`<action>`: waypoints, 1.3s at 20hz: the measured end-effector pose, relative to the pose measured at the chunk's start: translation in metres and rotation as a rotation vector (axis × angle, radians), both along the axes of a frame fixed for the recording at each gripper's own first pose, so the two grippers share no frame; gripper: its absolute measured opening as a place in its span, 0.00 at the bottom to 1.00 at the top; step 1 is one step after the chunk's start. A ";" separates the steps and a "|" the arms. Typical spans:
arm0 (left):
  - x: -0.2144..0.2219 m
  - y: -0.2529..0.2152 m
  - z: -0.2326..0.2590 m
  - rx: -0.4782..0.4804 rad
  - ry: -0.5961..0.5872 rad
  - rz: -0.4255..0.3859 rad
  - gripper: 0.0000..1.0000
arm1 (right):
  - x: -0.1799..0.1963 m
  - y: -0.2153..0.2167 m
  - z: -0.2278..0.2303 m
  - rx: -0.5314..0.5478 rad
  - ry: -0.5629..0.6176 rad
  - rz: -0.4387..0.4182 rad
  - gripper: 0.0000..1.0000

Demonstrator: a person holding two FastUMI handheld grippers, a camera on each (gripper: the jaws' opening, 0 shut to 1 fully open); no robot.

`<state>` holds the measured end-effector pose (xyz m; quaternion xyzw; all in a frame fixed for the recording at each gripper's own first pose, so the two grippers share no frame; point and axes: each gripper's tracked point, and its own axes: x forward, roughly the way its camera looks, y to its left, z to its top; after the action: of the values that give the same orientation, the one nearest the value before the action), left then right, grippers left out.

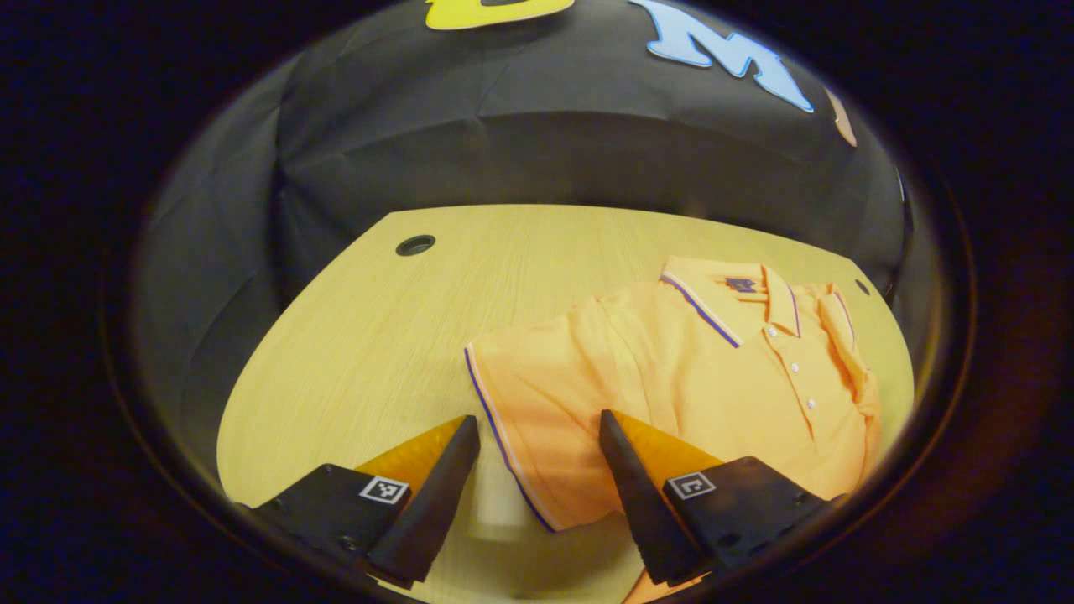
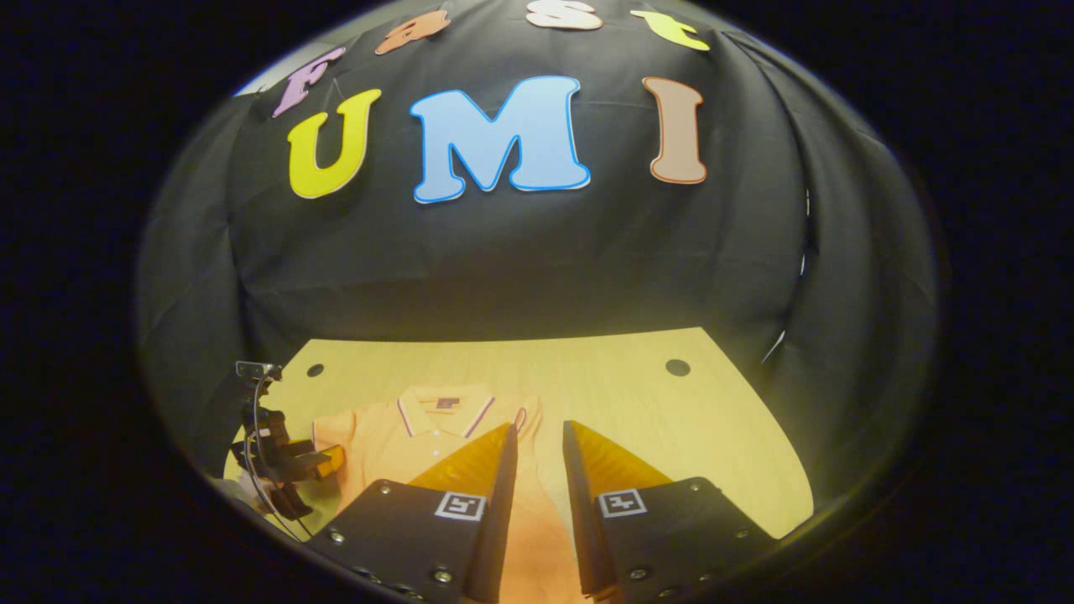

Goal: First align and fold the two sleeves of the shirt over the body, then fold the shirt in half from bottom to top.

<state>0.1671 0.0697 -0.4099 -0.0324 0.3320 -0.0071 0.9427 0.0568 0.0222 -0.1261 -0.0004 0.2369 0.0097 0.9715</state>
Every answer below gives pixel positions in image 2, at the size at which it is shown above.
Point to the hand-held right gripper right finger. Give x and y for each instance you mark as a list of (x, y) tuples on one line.
[(579, 520)]

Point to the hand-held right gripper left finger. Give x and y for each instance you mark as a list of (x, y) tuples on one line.
[(495, 520)]

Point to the orange T-shirt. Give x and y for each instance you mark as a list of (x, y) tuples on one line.
[(377, 445)]

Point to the black backdrop cloth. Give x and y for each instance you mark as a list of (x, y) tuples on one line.
[(545, 268)]

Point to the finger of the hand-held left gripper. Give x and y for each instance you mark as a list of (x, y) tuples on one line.
[(329, 461)]

